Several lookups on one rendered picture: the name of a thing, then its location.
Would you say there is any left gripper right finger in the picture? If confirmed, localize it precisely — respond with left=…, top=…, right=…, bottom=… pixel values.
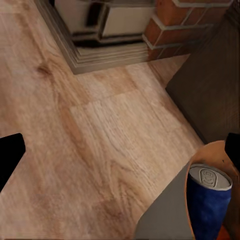
left=224, top=132, right=240, bottom=172

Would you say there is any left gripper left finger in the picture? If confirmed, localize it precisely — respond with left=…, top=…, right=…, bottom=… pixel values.
left=0, top=133, right=26, bottom=192

